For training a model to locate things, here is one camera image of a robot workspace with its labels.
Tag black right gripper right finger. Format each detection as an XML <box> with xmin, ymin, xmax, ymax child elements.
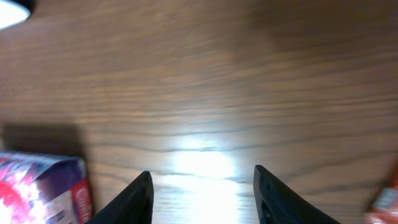
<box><xmin>253</xmin><ymin>165</ymin><xmax>339</xmax><ymax>224</ymax></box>

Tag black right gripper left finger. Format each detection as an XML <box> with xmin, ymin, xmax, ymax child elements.
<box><xmin>85</xmin><ymin>171</ymin><xmax>154</xmax><ymax>224</ymax></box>

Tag purple red snack bag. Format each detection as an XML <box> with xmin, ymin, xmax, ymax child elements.
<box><xmin>1</xmin><ymin>152</ymin><xmax>93</xmax><ymax>224</ymax></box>

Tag red Top chocolate bar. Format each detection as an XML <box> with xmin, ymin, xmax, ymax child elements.
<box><xmin>365</xmin><ymin>171</ymin><xmax>397</xmax><ymax>224</ymax></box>

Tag white barcode scanner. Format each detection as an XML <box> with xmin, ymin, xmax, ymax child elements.
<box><xmin>0</xmin><ymin>0</ymin><xmax>36</xmax><ymax>30</ymax></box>

